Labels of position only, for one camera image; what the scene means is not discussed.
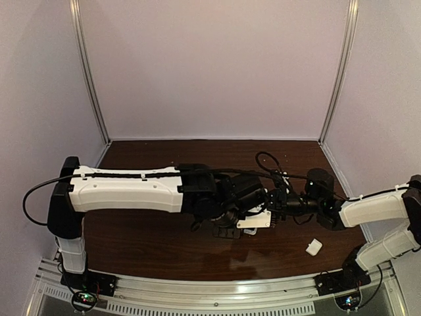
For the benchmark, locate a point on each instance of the right aluminium frame post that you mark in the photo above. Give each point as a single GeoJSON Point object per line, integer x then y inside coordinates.
{"type": "Point", "coordinates": [346, 49]}

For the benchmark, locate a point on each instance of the front aluminium rail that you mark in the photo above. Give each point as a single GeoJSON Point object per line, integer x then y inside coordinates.
{"type": "Point", "coordinates": [297, 295]}

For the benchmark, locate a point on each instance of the white remote control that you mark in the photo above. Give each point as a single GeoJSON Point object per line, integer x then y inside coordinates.
{"type": "Point", "coordinates": [259, 218]}

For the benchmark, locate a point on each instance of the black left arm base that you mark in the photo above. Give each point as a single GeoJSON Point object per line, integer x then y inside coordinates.
{"type": "Point", "coordinates": [94, 282]}

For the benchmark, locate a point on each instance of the left aluminium frame post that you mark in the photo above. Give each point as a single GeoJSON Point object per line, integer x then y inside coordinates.
{"type": "Point", "coordinates": [86, 70]}

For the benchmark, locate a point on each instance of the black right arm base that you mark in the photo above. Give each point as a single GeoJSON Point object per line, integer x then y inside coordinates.
{"type": "Point", "coordinates": [340, 281]}

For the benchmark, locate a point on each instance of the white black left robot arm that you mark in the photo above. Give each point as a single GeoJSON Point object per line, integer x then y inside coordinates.
{"type": "Point", "coordinates": [231, 200]}

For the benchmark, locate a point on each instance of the white battery cover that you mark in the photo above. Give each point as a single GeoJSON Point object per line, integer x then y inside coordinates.
{"type": "Point", "coordinates": [314, 247]}

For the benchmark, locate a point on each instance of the aluminium frame post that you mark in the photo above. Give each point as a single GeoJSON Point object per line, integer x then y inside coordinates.
{"type": "Point", "coordinates": [346, 49]}
{"type": "Point", "coordinates": [86, 70]}

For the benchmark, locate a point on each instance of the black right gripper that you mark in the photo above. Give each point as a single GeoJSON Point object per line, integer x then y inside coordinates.
{"type": "Point", "coordinates": [280, 200]}

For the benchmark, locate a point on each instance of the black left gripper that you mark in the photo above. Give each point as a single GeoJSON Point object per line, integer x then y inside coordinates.
{"type": "Point", "coordinates": [225, 231]}

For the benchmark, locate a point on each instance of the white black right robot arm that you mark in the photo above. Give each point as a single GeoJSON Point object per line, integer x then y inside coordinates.
{"type": "Point", "coordinates": [335, 214]}

